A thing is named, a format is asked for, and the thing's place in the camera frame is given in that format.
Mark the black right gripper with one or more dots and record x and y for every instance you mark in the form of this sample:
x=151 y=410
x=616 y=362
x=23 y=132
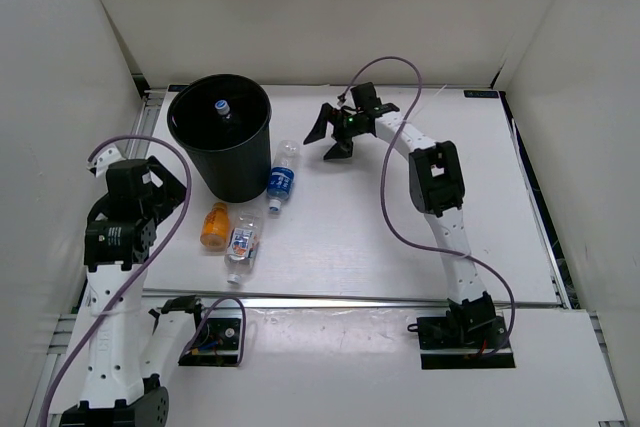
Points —
x=342 y=148

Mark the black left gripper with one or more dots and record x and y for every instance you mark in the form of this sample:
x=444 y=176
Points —
x=169 y=192

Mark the orange juice bottle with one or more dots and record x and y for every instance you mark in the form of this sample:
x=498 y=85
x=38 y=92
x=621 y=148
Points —
x=216 y=228

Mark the blue label water bottle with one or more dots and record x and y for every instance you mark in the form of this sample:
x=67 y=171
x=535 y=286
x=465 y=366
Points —
x=282 y=175

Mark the clear unlabelled plastic bottle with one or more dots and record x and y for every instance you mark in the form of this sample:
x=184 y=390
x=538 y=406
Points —
x=228 y=118

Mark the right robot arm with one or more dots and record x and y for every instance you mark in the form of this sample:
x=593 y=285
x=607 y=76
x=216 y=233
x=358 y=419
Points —
x=437 y=190

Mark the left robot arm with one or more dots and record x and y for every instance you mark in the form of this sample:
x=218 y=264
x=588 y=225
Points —
x=132 y=352

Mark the black waste bin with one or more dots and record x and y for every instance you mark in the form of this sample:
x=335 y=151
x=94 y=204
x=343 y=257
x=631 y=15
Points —
x=236 y=170

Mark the white label clear bottle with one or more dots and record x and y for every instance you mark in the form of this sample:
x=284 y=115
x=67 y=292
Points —
x=243 y=245

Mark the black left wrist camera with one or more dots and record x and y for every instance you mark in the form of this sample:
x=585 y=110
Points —
x=129 y=179

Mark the aluminium table edge rail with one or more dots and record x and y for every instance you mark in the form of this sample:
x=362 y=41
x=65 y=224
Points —
x=156 y=297

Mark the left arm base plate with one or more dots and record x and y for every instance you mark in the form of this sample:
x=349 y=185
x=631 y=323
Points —
x=218 y=345

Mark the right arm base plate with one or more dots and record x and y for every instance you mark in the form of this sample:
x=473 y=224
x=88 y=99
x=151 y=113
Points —
x=440 y=349

